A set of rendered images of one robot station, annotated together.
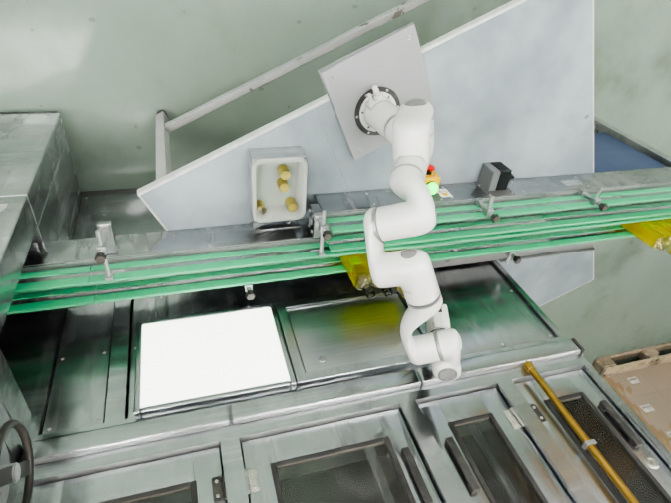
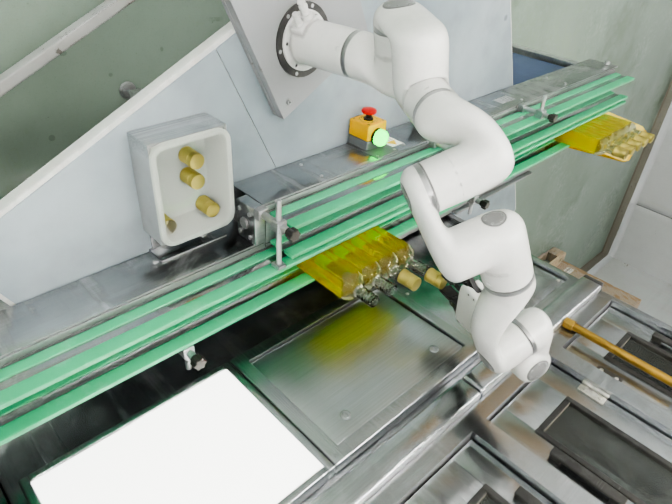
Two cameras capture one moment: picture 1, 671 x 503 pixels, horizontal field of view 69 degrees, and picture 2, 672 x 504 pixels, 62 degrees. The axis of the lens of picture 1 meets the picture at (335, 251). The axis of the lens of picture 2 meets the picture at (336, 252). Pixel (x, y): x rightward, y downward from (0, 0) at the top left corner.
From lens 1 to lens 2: 0.55 m
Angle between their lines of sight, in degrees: 21
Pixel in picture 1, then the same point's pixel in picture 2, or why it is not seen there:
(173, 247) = (42, 329)
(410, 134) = (432, 44)
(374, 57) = not seen: outside the picture
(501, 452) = (609, 440)
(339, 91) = (253, 14)
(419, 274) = (521, 244)
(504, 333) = not seen: hidden behind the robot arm
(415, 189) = (480, 120)
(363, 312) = (354, 328)
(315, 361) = (338, 422)
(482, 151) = not seen: hidden behind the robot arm
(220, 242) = (119, 295)
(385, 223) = (447, 182)
